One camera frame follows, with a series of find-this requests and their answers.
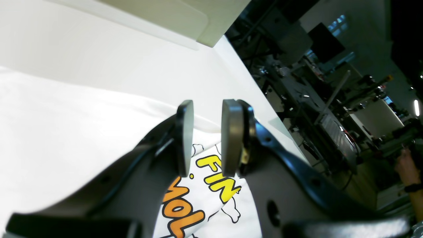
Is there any person forearm with watch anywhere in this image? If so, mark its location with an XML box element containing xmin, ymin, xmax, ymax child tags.
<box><xmin>395</xmin><ymin>148</ymin><xmax>423</xmax><ymax>222</ymax></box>

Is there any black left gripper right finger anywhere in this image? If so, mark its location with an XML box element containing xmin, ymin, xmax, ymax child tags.
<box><xmin>221</xmin><ymin>99</ymin><xmax>410</xmax><ymax>238</ymax></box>

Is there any white t-shirt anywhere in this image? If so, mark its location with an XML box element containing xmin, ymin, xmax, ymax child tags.
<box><xmin>1</xmin><ymin>68</ymin><xmax>262</xmax><ymax>238</ymax></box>

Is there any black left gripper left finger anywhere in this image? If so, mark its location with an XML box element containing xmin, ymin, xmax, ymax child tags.
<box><xmin>5</xmin><ymin>100</ymin><xmax>194</xmax><ymax>238</ymax></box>

